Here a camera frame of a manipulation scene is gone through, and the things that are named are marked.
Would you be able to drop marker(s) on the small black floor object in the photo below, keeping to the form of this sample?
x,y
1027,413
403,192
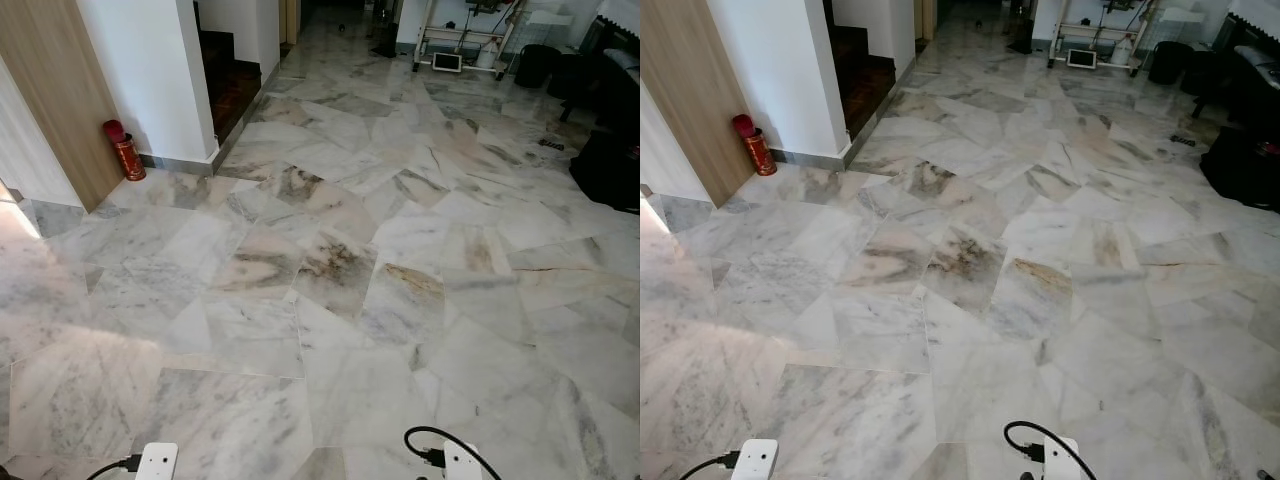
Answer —
x,y
1183,141
551,145

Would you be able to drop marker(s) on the black bag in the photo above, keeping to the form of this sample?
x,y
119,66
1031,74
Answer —
x,y
607,170
1243,168

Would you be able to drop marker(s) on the red gold canister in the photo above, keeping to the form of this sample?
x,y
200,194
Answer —
x,y
757,152
127,158

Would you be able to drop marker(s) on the light wooden door panel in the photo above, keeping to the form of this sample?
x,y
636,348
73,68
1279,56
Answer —
x,y
60,90
690,90

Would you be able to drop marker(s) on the black piano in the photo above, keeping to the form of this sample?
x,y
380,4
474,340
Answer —
x,y
620,80
1255,80

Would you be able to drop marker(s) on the black stool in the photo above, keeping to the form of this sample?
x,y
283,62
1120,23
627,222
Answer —
x,y
1205,72
575,75

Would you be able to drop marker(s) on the black round bin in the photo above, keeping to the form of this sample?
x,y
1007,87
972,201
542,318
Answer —
x,y
536,65
1169,62

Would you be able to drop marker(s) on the white basket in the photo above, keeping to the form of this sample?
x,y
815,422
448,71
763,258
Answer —
x,y
548,20
1180,18

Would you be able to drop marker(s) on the white tablet device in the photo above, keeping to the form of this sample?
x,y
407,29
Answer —
x,y
1081,59
447,62

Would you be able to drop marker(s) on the white metal rack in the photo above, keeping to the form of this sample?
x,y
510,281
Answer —
x,y
1095,35
465,35

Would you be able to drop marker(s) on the dark wooden staircase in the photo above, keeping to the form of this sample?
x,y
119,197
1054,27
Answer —
x,y
228,85
865,80

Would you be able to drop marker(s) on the dark standing object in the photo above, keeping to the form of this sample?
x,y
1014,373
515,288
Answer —
x,y
1021,38
385,42

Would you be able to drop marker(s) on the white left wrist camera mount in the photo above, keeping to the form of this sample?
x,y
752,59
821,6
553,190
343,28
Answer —
x,y
157,462
755,460

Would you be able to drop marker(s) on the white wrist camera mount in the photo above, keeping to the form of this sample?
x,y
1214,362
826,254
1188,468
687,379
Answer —
x,y
755,460
1062,462
462,465
157,462

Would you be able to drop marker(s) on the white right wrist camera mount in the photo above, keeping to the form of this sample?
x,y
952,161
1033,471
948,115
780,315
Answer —
x,y
1062,462
462,465

